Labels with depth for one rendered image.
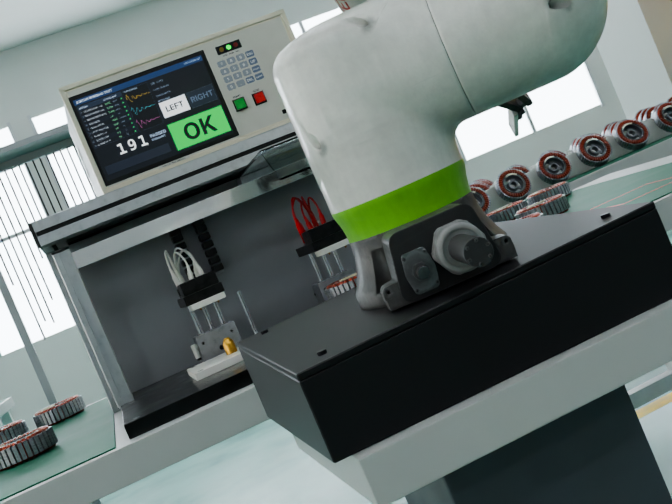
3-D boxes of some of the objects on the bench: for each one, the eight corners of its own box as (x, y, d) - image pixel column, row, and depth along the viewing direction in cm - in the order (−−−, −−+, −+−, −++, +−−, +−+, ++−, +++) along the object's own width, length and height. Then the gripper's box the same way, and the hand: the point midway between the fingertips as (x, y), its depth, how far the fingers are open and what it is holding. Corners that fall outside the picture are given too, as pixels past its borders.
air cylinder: (245, 348, 167) (233, 320, 167) (206, 365, 165) (194, 337, 165) (241, 347, 172) (229, 320, 172) (203, 364, 170) (192, 336, 170)
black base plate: (521, 260, 144) (515, 246, 144) (129, 440, 128) (123, 424, 128) (422, 275, 190) (417, 265, 190) (124, 409, 174) (119, 398, 174)
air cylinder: (365, 294, 173) (353, 267, 173) (328, 311, 171) (317, 283, 171) (357, 295, 178) (346, 269, 178) (322, 311, 176) (311, 284, 176)
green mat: (840, 115, 158) (840, 114, 158) (538, 254, 143) (537, 253, 143) (572, 191, 249) (572, 190, 249) (370, 281, 234) (370, 280, 234)
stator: (398, 281, 156) (390, 260, 156) (338, 308, 154) (329, 287, 154) (382, 282, 167) (374, 263, 167) (326, 307, 165) (317, 288, 165)
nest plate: (284, 341, 149) (281, 334, 149) (197, 381, 145) (194, 373, 145) (268, 340, 164) (265, 333, 164) (189, 375, 160) (186, 369, 160)
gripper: (410, 121, 151) (424, 186, 170) (552, 61, 151) (551, 133, 170) (393, 87, 155) (409, 155, 174) (532, 28, 154) (533, 103, 173)
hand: (479, 141), depth 171 cm, fingers open, 13 cm apart
